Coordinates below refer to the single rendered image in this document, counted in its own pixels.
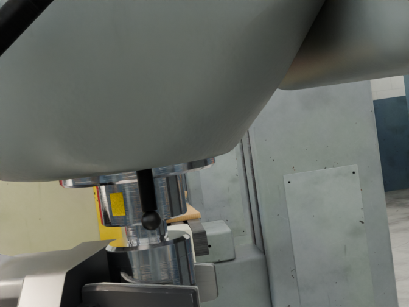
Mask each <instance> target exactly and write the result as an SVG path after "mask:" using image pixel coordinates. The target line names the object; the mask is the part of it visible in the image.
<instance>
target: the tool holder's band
mask: <svg viewBox="0 0 409 307"><path fill-rule="evenodd" d="M191 251H192V243H191V236H190V235H189V234H188V233H186V232H185V231H181V230H168V235H167V236H166V237H164V238H161V239H157V240H153V241H146V242H128V241H127V238H126V237H124V238H120V239H117V240H115V241H112V242H110V243H109V244H108V245H107V247H106V254H107V261H108V264H109V265H112V266H140V265H146V264H154V263H160V262H163V261H168V260H172V259H176V258H179V257H182V256H184V255H187V254H189V253H190V252H191Z"/></svg>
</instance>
